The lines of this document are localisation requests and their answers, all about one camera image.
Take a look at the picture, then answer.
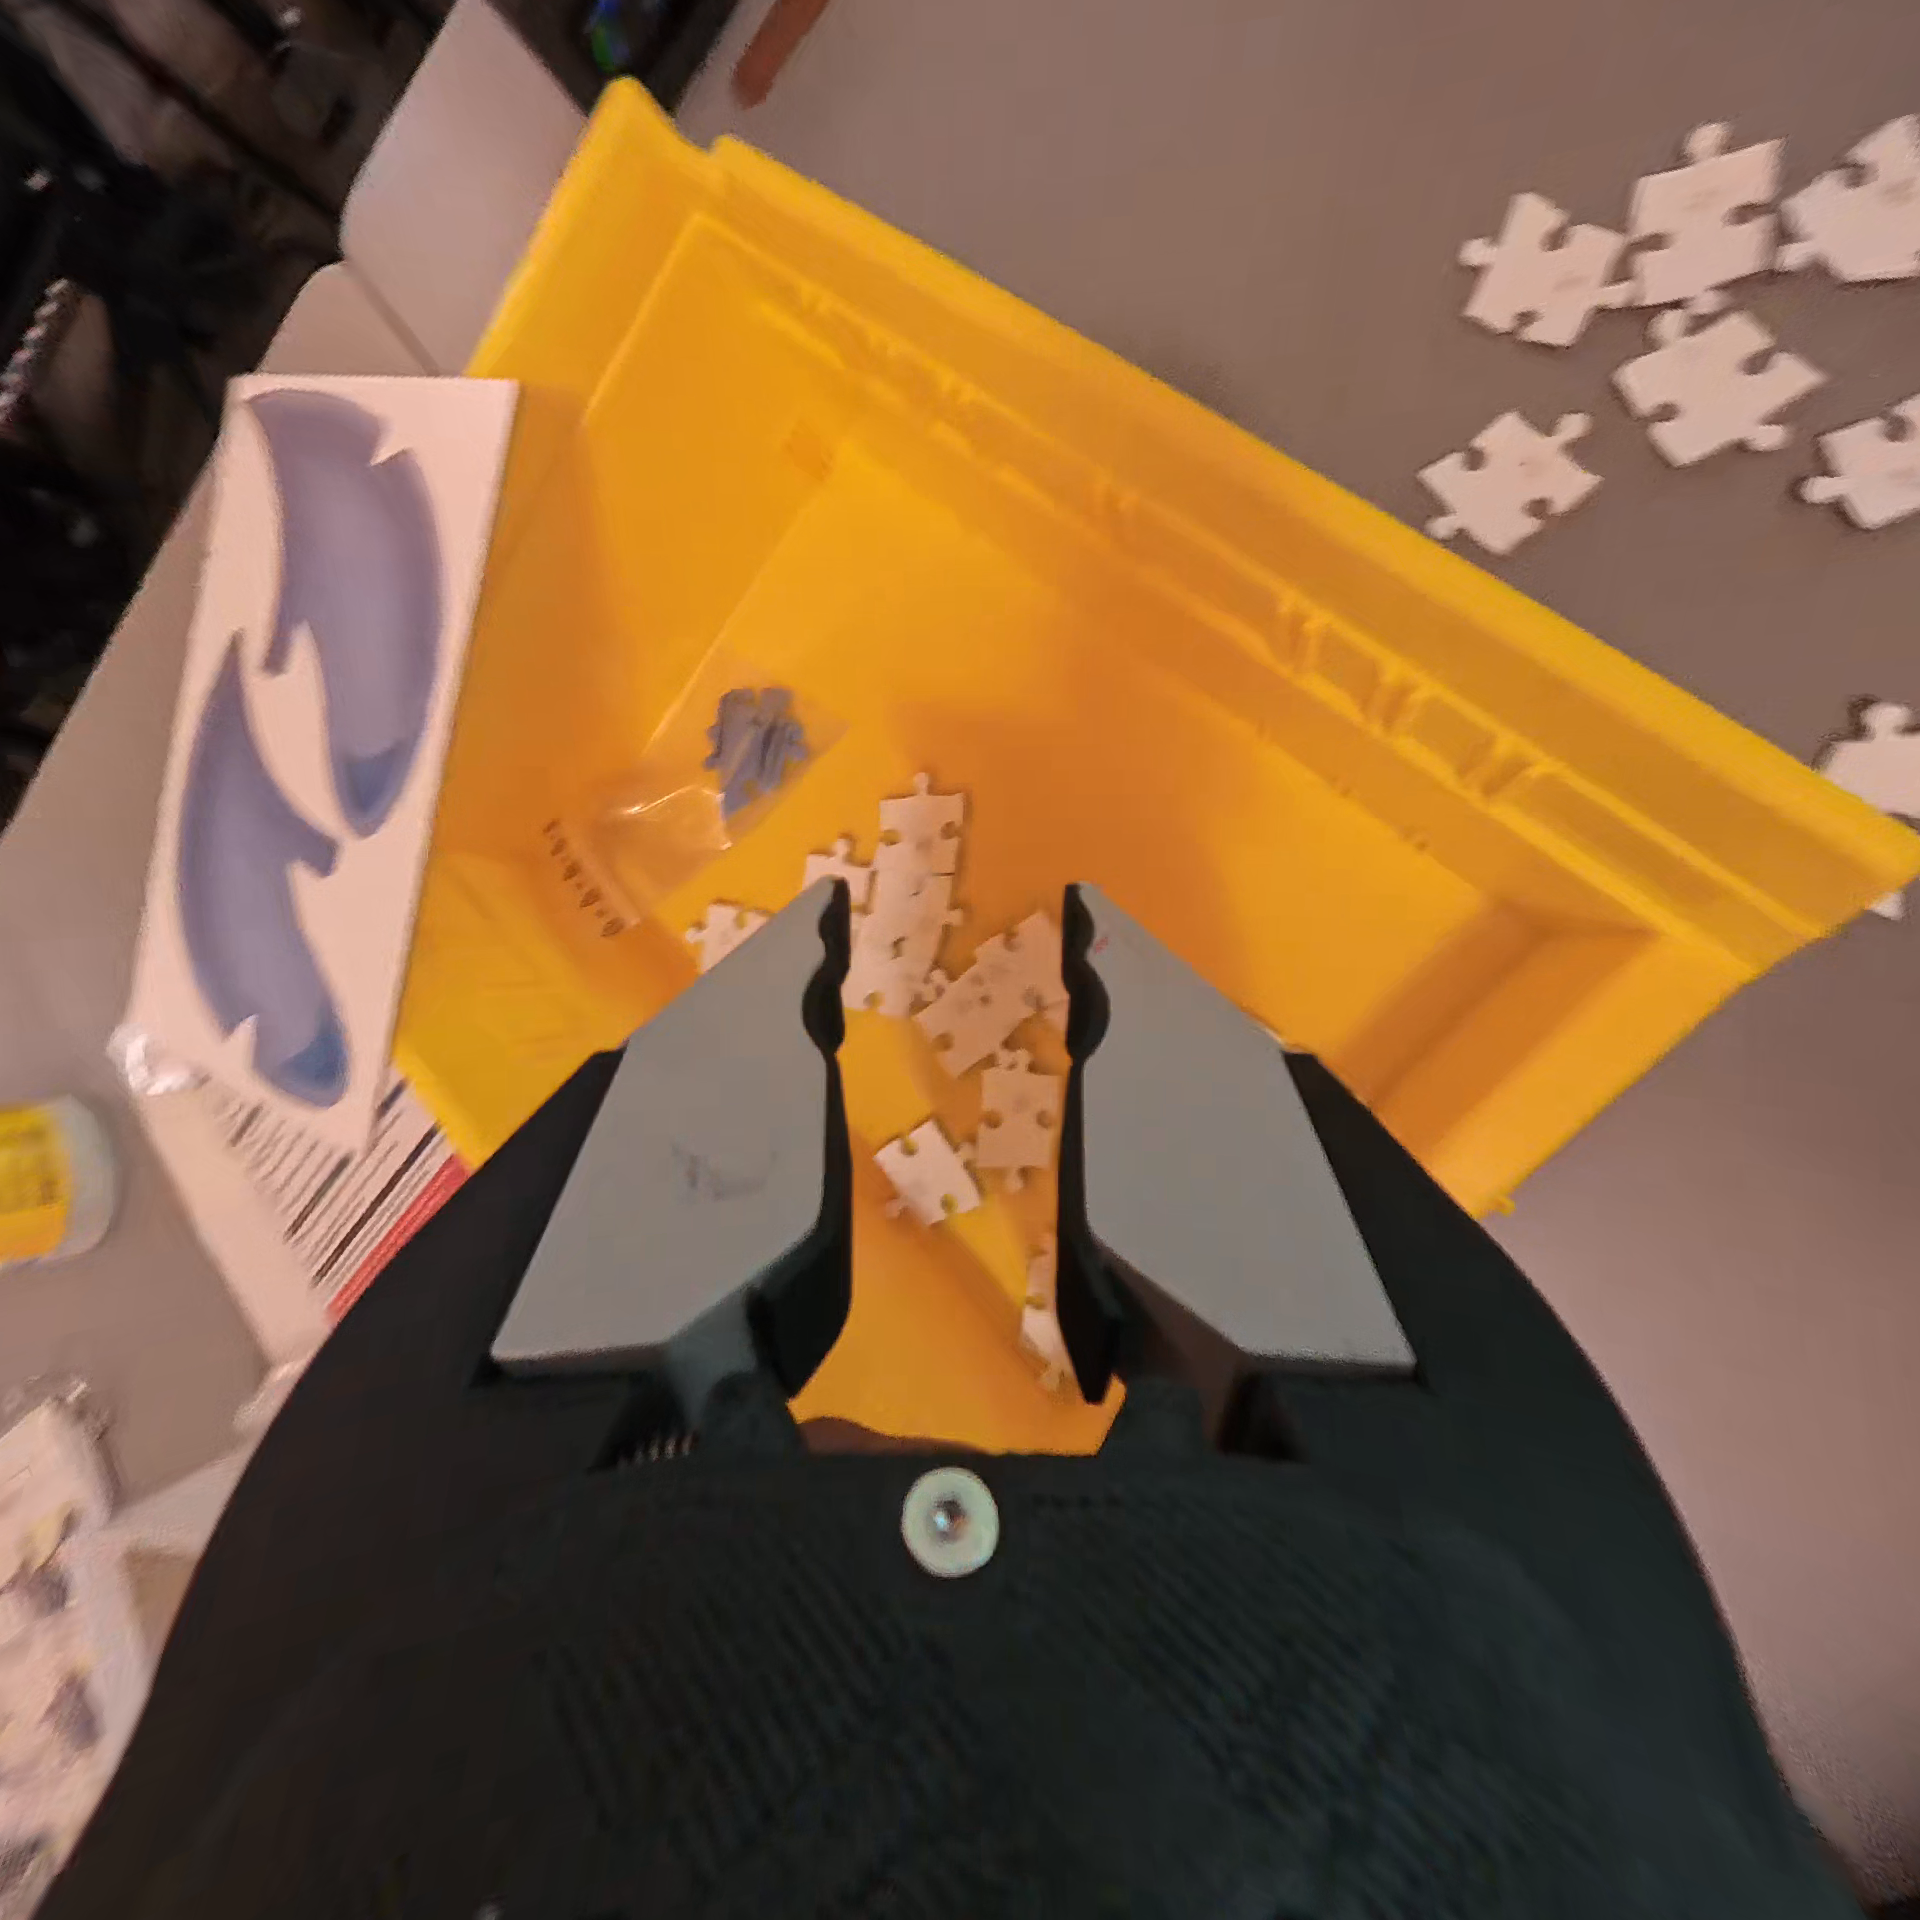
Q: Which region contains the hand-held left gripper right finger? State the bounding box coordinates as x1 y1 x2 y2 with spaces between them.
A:
1055 881 1419 1403

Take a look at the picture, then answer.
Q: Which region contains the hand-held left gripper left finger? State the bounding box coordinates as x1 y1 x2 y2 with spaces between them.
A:
490 880 854 1401

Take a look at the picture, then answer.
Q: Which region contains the heap of white jigsaw pieces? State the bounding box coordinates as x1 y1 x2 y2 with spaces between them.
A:
689 771 1086 1393

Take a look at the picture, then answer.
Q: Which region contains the yellow plastic bin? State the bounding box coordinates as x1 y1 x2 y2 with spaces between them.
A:
394 75 1920 1459

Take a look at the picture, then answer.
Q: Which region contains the pile of white puzzle pieces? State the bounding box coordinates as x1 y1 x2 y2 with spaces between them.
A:
1417 111 1920 920

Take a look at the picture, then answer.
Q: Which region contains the clear bag of blue pieces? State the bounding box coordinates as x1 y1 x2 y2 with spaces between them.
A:
599 681 847 902

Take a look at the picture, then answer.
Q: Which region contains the blue white printed sheet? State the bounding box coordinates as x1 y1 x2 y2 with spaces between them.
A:
111 374 519 1360

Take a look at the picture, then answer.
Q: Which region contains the small yellow grey container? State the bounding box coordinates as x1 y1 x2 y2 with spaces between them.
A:
0 1095 119 1267

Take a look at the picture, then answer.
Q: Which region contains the white printed paper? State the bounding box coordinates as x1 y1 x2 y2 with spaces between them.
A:
0 1376 154 1883

